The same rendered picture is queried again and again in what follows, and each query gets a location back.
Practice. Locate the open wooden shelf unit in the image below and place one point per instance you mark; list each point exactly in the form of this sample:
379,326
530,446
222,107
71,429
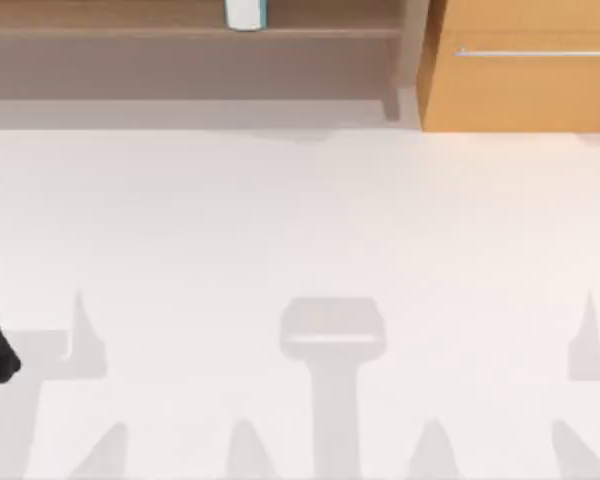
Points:
190,60

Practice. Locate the light wooden cupboard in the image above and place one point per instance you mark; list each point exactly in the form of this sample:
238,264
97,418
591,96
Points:
520,100

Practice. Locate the white and teal bottle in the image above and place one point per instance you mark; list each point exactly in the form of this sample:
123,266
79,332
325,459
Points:
245,14

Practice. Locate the wooden drawer front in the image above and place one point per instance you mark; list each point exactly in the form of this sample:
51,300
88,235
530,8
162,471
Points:
535,87

